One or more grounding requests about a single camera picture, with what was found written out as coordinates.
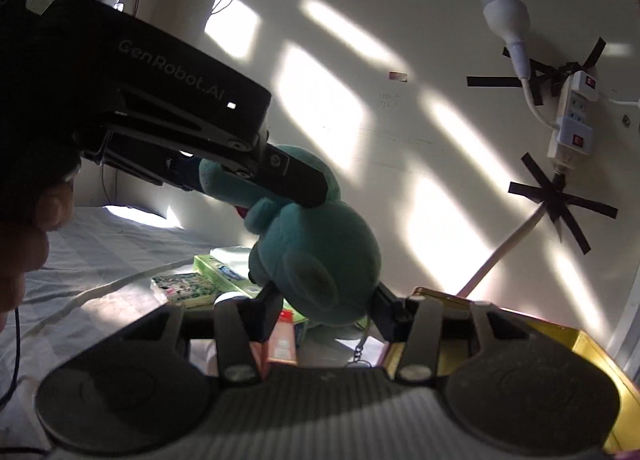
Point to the teal plush toy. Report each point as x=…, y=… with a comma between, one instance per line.
x=325, y=261

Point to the black tape cross lower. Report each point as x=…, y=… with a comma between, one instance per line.
x=550, y=193

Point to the gold tin box pink outside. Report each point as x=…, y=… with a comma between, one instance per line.
x=623, y=441

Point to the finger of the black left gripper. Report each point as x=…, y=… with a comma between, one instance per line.
x=184, y=173
x=293, y=173

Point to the person's left hand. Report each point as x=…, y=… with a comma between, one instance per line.
x=29, y=249

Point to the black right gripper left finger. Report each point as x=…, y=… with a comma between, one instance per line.
x=239, y=322

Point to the patterned tissue pack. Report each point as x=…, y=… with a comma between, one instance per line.
x=186, y=290

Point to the striped grey bed sheet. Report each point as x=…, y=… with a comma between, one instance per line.
x=97, y=279

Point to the red small box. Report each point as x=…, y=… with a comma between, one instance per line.
x=281, y=346

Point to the white power strip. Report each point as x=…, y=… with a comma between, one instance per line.
x=572, y=140

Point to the small wall sticker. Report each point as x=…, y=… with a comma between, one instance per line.
x=397, y=76

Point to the white plug with bulb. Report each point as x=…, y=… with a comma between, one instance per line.
x=509, y=20

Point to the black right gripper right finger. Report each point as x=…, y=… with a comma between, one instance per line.
x=414, y=321

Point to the black tape strips upper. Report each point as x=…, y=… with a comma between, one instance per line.
x=542, y=73

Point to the green Crest toothpaste box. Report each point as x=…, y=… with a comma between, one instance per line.
x=227, y=283

